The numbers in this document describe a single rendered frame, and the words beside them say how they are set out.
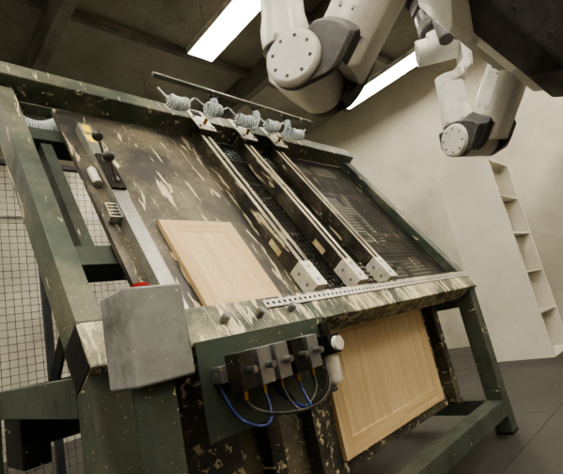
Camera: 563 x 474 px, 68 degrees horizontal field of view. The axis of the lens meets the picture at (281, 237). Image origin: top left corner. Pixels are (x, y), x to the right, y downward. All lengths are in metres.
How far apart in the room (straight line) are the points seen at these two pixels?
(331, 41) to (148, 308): 0.55
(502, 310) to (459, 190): 1.34
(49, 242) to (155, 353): 0.51
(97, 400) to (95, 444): 0.08
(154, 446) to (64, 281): 0.47
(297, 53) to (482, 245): 4.41
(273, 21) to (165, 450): 0.73
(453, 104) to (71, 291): 1.02
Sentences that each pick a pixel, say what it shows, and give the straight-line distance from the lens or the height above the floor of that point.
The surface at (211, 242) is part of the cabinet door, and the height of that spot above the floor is 1.14.
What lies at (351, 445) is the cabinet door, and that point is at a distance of 1.88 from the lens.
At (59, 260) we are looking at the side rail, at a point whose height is 1.08.
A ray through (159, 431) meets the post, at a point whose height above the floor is 0.67.
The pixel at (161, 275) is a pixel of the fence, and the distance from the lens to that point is 1.24.
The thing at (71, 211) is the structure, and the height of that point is 1.30.
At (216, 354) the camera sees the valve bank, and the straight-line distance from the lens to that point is 1.12.
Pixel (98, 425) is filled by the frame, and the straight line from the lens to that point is 1.01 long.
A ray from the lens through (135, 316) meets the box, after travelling 0.81.
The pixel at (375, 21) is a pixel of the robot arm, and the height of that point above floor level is 1.15.
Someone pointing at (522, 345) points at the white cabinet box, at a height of 0.14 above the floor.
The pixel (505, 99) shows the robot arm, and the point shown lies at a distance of 1.05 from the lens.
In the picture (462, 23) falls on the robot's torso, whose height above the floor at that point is 1.18.
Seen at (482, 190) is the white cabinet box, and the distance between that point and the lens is 4.91.
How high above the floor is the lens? 0.80
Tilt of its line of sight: 12 degrees up
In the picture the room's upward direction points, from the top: 12 degrees counter-clockwise
